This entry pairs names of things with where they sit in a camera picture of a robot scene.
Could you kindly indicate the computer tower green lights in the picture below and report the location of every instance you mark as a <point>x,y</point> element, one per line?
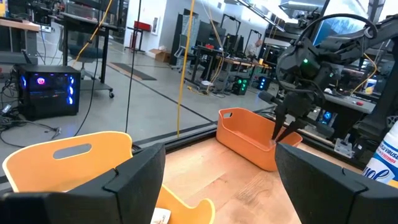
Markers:
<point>241,85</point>

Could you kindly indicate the yellow plastic bin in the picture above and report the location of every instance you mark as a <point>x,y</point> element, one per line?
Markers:
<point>46,168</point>

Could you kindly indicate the wooden top work desk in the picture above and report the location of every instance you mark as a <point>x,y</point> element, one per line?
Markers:
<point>236,60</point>

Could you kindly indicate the grey metal bracket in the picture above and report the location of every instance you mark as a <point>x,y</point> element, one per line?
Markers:
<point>343,147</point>

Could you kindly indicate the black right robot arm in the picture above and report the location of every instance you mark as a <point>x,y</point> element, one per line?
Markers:
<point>351,46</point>

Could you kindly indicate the black floor mat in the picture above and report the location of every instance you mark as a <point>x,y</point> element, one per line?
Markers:
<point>133,72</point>

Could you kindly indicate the red button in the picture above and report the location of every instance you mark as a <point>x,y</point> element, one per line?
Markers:
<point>360,103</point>

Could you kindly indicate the black monitor blue screen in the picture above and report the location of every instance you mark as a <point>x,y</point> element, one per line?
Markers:
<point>337,29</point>

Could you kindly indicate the red box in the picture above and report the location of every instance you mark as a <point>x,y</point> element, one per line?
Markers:
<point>143,26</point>

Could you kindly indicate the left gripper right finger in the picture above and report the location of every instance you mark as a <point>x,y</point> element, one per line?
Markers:
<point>320,199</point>

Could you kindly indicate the cardboard box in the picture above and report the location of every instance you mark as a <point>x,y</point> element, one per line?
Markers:
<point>161,56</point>

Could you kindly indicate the orange plastic bin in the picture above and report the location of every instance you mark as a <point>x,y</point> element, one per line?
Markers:
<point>248,137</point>

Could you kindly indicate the white square packet dark print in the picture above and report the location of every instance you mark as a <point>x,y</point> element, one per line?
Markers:
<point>160,216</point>

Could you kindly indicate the black computer tower pink lights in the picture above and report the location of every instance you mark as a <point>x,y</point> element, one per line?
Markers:
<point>49,93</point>

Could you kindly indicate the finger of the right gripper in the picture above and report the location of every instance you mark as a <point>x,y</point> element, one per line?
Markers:
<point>293,128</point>
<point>279,123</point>

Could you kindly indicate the small white blue canister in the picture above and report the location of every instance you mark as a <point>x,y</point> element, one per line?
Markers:
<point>370,86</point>

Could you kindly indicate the black rolling desk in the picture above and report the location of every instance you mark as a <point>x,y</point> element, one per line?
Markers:
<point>104,56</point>

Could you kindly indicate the grey desk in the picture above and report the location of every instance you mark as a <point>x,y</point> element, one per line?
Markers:
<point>351,104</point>

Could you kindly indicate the person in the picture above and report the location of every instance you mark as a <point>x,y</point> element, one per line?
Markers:
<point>255,48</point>

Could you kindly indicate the computer tower blue lights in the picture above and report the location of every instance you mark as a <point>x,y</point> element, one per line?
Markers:
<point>263,83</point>
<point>326,116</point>

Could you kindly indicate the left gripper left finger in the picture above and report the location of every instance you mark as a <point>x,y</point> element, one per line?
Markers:
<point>124,199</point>

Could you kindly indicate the white wall poster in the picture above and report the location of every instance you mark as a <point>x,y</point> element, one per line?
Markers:
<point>155,26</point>

